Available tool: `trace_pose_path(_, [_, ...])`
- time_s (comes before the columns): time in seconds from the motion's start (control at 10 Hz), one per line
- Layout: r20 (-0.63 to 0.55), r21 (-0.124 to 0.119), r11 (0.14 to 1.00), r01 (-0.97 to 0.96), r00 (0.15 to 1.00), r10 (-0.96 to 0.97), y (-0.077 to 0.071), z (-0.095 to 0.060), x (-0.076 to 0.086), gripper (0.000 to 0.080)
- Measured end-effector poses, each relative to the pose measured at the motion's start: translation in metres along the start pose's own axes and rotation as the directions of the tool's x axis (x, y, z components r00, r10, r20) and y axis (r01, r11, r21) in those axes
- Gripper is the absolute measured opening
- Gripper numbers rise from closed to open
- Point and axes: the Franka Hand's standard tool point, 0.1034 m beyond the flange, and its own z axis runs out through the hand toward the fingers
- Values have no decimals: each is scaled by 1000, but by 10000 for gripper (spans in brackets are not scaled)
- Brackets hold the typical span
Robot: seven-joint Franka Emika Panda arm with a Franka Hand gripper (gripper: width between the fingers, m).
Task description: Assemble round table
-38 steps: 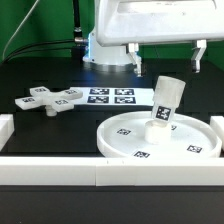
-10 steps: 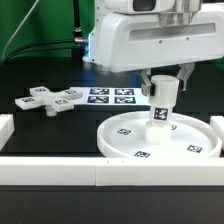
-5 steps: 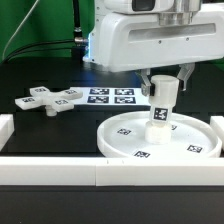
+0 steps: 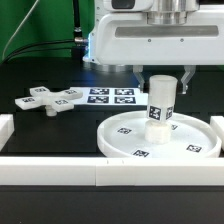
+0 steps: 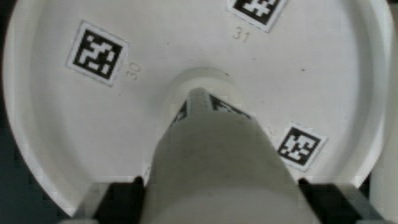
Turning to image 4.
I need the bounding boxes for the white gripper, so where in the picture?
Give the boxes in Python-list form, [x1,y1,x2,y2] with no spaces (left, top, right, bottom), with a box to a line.
[91,9,224,94]

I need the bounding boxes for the white round table top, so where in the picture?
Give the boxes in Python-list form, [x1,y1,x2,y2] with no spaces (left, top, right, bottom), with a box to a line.
[97,111,222,159]

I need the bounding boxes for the white right fence block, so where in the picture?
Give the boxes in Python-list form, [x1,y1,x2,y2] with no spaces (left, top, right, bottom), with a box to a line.
[210,116,224,150]

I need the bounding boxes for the white fence block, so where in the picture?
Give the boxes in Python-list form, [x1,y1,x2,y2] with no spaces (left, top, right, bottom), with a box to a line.
[0,114,14,152]
[210,116,224,150]

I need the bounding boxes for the white fiducial marker sheet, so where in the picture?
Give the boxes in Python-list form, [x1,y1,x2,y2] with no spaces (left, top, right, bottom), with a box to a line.
[73,87,148,106]

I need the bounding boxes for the white cross-shaped table base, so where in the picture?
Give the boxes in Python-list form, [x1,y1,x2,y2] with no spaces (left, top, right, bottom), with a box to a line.
[15,86,83,117]

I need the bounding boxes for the white front fence bar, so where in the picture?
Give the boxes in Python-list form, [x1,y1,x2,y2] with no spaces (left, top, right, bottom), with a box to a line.
[0,157,224,186]

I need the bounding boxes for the white left fence block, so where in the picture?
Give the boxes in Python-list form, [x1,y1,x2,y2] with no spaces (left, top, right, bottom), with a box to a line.
[0,114,14,152]

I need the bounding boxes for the black vertical cable connector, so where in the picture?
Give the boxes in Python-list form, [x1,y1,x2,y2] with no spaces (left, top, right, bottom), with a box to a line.
[72,0,88,46]

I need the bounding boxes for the grey thin cable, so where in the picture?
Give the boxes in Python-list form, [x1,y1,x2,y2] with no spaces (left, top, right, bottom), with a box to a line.
[1,0,41,61]

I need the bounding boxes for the black cable bundle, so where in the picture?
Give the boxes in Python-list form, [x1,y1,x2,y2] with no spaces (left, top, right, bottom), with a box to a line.
[1,39,88,64]

